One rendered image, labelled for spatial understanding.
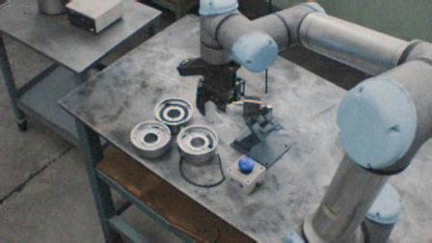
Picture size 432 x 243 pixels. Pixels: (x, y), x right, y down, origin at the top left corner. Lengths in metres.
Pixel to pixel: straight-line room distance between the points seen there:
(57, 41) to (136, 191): 0.71
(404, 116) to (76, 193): 1.92
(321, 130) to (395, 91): 0.85
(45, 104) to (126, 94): 0.97
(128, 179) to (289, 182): 0.56
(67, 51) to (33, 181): 0.74
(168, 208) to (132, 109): 0.32
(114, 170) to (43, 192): 0.77
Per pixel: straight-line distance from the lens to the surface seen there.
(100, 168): 1.82
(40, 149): 2.70
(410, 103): 0.75
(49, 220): 2.42
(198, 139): 1.50
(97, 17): 2.10
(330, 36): 1.02
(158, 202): 1.71
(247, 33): 1.05
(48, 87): 2.68
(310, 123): 1.59
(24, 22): 2.30
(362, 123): 0.76
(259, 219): 1.36
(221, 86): 1.22
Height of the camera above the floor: 1.91
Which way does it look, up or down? 45 degrees down
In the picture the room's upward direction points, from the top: straight up
